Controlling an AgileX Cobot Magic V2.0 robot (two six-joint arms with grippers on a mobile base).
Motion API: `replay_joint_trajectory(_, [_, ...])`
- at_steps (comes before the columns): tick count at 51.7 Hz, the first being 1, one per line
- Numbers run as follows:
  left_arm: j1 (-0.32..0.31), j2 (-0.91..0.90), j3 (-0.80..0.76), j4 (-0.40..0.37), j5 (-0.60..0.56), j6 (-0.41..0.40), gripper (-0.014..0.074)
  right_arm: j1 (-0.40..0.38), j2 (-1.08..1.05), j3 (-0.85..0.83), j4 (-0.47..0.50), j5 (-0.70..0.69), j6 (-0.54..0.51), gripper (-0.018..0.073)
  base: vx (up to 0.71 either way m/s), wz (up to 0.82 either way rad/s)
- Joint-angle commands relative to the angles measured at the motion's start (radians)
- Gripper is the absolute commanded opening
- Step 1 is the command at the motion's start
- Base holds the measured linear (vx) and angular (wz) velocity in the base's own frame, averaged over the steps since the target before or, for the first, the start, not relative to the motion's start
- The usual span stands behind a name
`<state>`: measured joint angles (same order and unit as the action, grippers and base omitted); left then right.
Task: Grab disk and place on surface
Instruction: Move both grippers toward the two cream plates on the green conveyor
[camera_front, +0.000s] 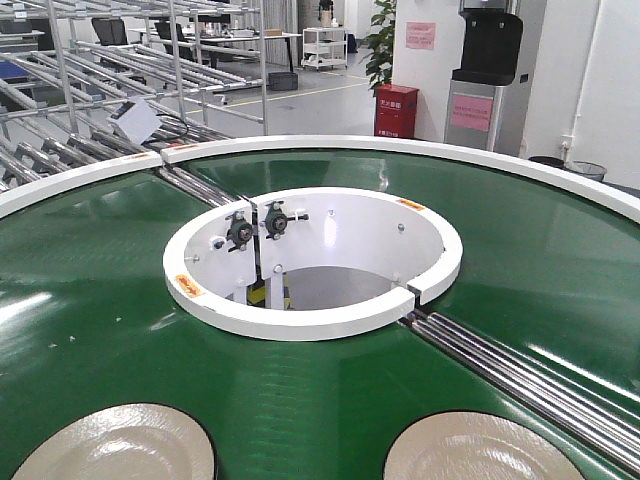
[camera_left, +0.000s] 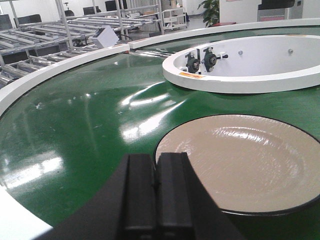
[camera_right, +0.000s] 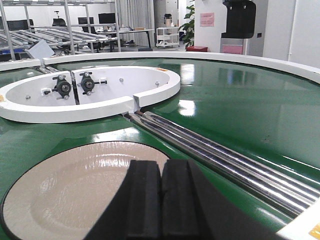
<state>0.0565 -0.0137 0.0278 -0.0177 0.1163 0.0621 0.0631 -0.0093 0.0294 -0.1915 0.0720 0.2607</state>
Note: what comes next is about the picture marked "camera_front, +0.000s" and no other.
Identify white control box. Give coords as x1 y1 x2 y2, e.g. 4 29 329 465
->
107 97 162 145

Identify pink wall notice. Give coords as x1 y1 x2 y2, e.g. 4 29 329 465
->
405 21 437 50

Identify wire mesh waste bin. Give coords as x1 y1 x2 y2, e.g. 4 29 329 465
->
567 161 607 182

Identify beige plate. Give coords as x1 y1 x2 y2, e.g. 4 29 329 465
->
12 403 218 479
383 411 582 479

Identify white outer conveyor rim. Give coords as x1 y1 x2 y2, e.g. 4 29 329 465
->
1 135 639 222

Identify white wheeled cart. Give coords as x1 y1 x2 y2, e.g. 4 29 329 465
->
300 27 347 71

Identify red fire extinguisher cabinet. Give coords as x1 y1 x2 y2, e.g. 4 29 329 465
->
374 84 419 139

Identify steel rollers near right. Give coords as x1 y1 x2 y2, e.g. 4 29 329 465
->
398 309 639 476

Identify green potted plant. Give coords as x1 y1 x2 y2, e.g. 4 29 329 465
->
364 0 397 90

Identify white inner conveyor ring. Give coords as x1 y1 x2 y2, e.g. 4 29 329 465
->
162 186 463 342

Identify green circular conveyor belt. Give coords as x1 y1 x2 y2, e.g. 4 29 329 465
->
1 149 639 479

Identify black grey water dispenser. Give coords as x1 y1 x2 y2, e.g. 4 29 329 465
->
444 1 523 151

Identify metal roller rack shelving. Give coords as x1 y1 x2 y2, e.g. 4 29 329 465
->
1 1 266 192

